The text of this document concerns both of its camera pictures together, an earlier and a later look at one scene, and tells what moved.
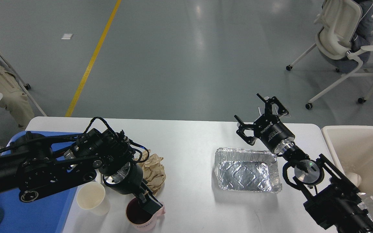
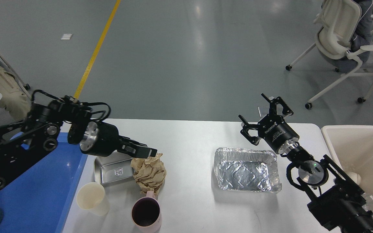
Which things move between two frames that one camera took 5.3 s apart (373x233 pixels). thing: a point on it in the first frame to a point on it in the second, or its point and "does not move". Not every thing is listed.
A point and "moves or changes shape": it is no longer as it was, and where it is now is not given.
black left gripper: (128, 180) to (101, 139)
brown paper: (153, 171) does not move
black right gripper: (268, 127) does not move
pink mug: (138, 218) moves or changes shape
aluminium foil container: (246, 170) does not move
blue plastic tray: (47, 214) does not move
